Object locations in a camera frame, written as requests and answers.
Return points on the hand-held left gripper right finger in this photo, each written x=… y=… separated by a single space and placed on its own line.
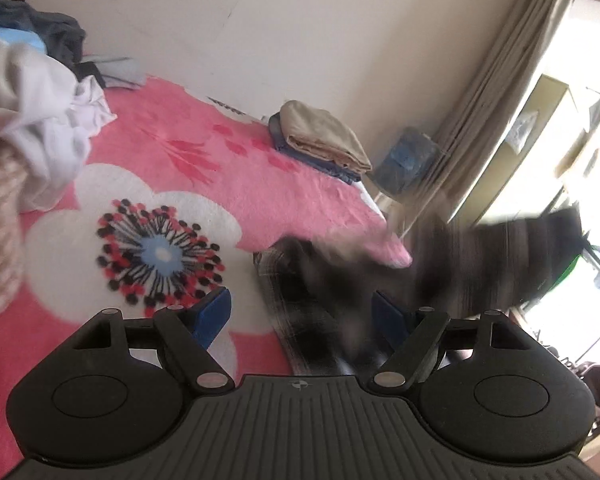
x=387 y=317

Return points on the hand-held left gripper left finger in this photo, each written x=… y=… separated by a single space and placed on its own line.
x=212 y=315

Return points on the folded blue clothes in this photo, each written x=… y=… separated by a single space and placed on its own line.
x=280 y=137

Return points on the black white plaid shirt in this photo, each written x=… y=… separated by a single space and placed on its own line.
x=330 y=290

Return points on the dark grey garment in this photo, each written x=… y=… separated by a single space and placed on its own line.
x=40 y=25

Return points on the blue water bottle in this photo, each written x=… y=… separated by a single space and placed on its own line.
x=405 y=160

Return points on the beige curtain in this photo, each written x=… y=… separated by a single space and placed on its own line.
x=505 y=85

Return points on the pink floral blanket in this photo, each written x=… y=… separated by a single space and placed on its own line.
x=180 y=160

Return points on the hanging plastic bag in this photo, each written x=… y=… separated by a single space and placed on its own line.
x=522 y=130

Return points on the white garment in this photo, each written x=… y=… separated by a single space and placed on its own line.
x=45 y=120

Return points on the folded beige cloth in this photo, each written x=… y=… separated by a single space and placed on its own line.
x=325 y=135

